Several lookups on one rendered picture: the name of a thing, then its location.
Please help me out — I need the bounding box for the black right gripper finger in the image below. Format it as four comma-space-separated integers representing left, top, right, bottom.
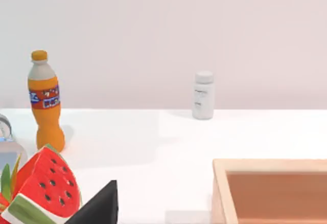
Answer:
64, 180, 119, 224

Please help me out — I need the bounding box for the clear bottle with grey cap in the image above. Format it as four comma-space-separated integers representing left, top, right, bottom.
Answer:
0, 114, 28, 178

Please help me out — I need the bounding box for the white pill bottle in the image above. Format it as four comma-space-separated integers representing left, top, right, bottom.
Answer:
192, 71, 215, 120

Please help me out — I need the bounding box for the orange soda bottle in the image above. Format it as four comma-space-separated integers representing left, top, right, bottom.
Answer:
28, 50, 65, 153

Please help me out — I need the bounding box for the red fruit with green leaves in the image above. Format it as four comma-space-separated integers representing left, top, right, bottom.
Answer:
0, 153, 22, 218

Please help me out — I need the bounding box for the salmon-coloured shallow box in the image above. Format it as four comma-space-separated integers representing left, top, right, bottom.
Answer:
212, 158, 327, 224

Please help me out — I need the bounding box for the watermelon slice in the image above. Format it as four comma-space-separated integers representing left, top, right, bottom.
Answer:
1, 143, 83, 224

